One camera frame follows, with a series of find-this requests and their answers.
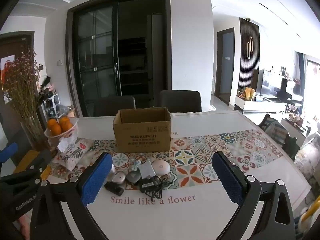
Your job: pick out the yellow bags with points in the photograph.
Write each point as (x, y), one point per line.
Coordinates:
(249, 93)

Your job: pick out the flat screen television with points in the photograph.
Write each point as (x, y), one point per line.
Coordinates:
(271, 85)

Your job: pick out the white wall switch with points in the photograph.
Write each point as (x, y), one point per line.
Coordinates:
(59, 62)

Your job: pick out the chair with plaid cushion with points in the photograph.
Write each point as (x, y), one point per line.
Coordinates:
(277, 135)

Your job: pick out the white loop wall light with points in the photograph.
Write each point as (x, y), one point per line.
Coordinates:
(250, 47)

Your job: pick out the black clip device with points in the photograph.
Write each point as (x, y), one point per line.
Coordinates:
(113, 188)

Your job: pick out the grey patterned sofa cushion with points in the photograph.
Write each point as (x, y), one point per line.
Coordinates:
(308, 157)

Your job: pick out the grey round case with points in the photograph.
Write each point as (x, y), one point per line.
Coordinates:
(133, 177)

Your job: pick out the floral tissue pouch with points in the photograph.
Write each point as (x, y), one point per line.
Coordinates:
(75, 152)

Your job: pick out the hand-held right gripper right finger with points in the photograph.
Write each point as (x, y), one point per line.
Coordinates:
(228, 177)

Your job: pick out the dark wooden door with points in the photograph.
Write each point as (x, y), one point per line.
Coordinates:
(226, 65)

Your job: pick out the dark sliding glass door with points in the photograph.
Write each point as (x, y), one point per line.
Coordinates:
(97, 55)

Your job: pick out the patterned white tablecloth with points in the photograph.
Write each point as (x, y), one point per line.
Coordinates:
(200, 155)

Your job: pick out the white television cabinet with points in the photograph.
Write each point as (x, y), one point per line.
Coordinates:
(260, 105)

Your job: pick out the white cluttered shelf rack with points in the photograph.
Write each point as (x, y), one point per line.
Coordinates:
(51, 102)

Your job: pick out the yellow mat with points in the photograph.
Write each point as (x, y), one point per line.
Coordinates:
(25, 158)

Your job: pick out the silver round mouse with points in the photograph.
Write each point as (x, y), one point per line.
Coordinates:
(118, 177)

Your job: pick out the orange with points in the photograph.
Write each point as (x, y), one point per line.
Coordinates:
(65, 122)
(55, 130)
(52, 123)

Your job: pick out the small beige figurine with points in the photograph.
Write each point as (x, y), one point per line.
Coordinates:
(165, 178)

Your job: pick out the dark dining chair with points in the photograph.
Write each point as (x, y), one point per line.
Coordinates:
(113, 106)
(180, 101)

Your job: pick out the white plug adapter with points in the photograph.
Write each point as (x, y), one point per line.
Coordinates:
(147, 170)

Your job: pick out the yellow white toy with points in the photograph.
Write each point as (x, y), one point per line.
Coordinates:
(310, 217)

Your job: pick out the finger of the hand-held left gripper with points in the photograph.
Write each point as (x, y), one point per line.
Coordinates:
(37, 161)
(8, 150)

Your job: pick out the brown cardboard box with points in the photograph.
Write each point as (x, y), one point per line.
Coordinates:
(142, 135)

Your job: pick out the low coffee table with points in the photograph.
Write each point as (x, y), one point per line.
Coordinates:
(296, 125)

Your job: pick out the round white night light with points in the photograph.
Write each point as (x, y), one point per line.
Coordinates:
(161, 167)

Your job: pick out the dark slatted wall panel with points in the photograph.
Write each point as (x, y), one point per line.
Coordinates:
(243, 67)

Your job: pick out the white red door poster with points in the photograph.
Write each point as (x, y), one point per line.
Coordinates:
(6, 80)

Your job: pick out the small clear bottle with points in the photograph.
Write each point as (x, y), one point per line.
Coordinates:
(136, 165)

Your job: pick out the white fruit basket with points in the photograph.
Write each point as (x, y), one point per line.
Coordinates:
(68, 133)

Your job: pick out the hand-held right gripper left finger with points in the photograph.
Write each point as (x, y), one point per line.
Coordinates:
(96, 180)

